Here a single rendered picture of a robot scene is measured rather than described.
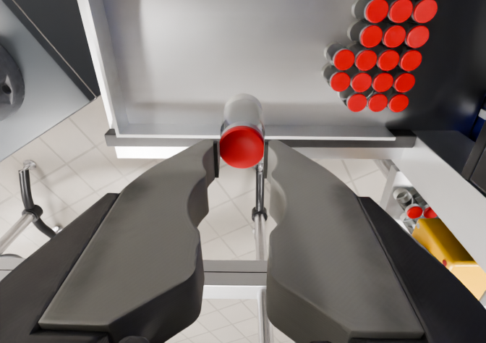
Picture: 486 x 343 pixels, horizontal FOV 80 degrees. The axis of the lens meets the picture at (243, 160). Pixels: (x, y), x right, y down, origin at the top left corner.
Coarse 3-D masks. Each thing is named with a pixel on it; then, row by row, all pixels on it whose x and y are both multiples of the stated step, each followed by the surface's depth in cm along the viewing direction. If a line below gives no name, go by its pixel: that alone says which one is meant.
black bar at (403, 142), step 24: (120, 144) 38; (144, 144) 38; (168, 144) 38; (192, 144) 38; (288, 144) 38; (312, 144) 38; (336, 144) 38; (360, 144) 38; (384, 144) 38; (408, 144) 38
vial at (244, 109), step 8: (232, 96) 16; (240, 96) 16; (248, 96) 16; (232, 104) 15; (240, 104) 14; (248, 104) 15; (256, 104) 15; (224, 112) 15; (232, 112) 14; (240, 112) 14; (248, 112) 14; (256, 112) 14; (224, 120) 14; (232, 120) 13; (240, 120) 13; (248, 120) 13; (256, 120) 13; (224, 128) 14; (256, 128) 13; (264, 128) 14; (264, 136) 14
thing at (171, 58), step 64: (128, 0) 31; (192, 0) 31; (256, 0) 31; (320, 0) 31; (128, 64) 35; (192, 64) 35; (256, 64) 34; (320, 64) 34; (128, 128) 37; (192, 128) 37; (320, 128) 38; (384, 128) 38
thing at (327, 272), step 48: (288, 192) 8; (336, 192) 8; (288, 240) 7; (336, 240) 7; (288, 288) 6; (336, 288) 6; (384, 288) 6; (288, 336) 6; (336, 336) 5; (384, 336) 5
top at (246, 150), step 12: (228, 132) 12; (240, 132) 12; (252, 132) 12; (228, 144) 13; (240, 144) 13; (252, 144) 13; (228, 156) 13; (240, 156) 13; (252, 156) 13; (240, 168) 13
